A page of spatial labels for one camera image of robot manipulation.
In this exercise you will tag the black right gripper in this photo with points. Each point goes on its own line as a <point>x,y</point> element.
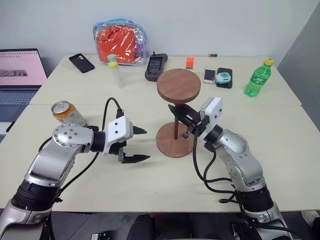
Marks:
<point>198,123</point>

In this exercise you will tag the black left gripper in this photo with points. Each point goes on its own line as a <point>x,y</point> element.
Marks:
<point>120,150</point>

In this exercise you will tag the wooden pole with round top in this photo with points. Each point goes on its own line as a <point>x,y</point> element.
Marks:
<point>178,83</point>

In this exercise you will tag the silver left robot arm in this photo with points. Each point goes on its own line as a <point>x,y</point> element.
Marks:
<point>62,142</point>

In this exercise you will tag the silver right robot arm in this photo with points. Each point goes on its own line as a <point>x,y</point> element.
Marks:
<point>240,155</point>

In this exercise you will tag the round wooden base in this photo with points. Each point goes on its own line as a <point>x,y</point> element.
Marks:
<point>167,145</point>

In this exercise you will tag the white smartphone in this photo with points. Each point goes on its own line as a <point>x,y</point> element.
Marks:
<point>209,75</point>

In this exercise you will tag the small orange and green block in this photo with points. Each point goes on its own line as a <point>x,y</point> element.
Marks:
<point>190,63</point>

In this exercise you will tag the small teal and white gadget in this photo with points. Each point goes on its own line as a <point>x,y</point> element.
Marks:
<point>223,78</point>

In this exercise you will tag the black flat device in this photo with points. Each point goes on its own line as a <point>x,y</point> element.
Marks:
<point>228,83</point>

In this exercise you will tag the black handheld device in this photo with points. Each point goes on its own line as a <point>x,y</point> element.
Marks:
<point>155,67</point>

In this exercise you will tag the small battery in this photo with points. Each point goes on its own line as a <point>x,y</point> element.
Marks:
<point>213,55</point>

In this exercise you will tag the clear tube with yellow cap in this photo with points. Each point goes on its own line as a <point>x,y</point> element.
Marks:
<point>117,75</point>

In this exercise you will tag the orange and green drink can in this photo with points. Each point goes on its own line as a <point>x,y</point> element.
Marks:
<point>70,113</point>

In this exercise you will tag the green plastic bottle yellow cap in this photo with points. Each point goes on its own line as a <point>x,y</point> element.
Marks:
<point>257,80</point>

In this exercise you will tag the purple item in bag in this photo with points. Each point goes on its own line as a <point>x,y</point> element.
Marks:
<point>139,48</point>

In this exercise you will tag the clear plastic zip bag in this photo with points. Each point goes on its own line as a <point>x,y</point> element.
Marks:
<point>120,42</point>

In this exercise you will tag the orange cloth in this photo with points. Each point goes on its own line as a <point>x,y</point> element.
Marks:
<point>116,43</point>

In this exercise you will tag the black smartphone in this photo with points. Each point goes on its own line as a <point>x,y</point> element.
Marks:
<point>81,63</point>

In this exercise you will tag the grey partition panel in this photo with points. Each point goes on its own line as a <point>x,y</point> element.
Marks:
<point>305,50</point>

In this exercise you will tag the grey laptop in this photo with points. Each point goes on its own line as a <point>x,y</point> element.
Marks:
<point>17,75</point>

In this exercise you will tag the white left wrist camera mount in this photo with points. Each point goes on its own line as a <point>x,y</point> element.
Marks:
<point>117,130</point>

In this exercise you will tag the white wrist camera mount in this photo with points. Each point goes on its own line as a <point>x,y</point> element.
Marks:
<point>117,130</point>
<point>215,112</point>

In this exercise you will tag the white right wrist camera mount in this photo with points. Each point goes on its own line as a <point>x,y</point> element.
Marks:
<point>215,112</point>

